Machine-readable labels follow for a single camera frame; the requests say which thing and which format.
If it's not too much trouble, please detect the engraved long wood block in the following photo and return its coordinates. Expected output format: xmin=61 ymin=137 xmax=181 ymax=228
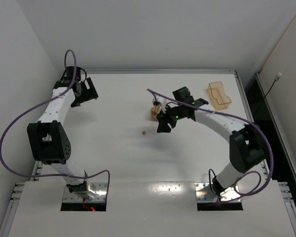
xmin=151 ymin=112 xmax=158 ymax=121

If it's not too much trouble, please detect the plain long wood block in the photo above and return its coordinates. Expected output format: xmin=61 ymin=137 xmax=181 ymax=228
xmin=151 ymin=105 xmax=157 ymax=113

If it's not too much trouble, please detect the orange translucent plastic box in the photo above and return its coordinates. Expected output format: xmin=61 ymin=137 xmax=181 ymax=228
xmin=207 ymin=81 xmax=232 ymax=110

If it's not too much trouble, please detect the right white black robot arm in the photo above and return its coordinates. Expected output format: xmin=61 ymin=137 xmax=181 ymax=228
xmin=153 ymin=87 xmax=272 ymax=196

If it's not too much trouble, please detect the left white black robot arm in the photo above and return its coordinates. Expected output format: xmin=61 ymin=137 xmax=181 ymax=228
xmin=27 ymin=66 xmax=98 ymax=199

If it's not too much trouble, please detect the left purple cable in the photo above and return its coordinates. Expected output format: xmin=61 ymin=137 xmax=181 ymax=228
xmin=0 ymin=49 xmax=111 ymax=198

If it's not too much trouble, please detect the purple cable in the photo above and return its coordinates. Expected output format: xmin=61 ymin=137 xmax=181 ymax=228
xmin=0 ymin=49 xmax=111 ymax=198
xmin=147 ymin=88 xmax=274 ymax=205

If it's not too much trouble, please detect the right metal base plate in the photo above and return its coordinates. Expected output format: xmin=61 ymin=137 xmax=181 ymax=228
xmin=194 ymin=182 xmax=241 ymax=204

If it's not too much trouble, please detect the metal base plate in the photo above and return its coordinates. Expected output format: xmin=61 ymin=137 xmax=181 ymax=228
xmin=194 ymin=182 xmax=241 ymax=204
xmin=62 ymin=182 xmax=108 ymax=203

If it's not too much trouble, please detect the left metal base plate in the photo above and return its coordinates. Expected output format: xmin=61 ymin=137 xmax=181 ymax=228
xmin=62 ymin=182 xmax=108 ymax=203

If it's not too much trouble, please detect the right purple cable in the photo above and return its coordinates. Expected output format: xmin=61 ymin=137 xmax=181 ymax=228
xmin=147 ymin=88 xmax=274 ymax=205

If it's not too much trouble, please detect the black wall cable with plug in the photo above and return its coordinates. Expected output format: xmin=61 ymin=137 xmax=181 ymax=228
xmin=251 ymin=73 xmax=282 ymax=117

